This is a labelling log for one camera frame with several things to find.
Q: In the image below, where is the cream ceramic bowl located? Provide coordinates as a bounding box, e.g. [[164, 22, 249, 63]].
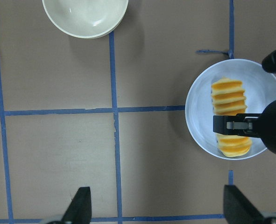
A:
[[42, 0, 128, 39]]

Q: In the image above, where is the light blue plate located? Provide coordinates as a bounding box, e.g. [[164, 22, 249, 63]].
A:
[[185, 59, 276, 160]]

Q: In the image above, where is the striped bread loaf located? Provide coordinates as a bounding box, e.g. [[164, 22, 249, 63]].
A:
[[211, 77, 252, 157]]

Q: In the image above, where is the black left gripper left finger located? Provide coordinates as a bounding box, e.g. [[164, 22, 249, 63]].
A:
[[62, 187, 92, 224]]

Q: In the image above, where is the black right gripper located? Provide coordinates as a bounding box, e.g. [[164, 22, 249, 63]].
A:
[[213, 50, 276, 154]]

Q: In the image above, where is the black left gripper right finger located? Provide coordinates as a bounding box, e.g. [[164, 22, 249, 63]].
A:
[[223, 185, 269, 224]]

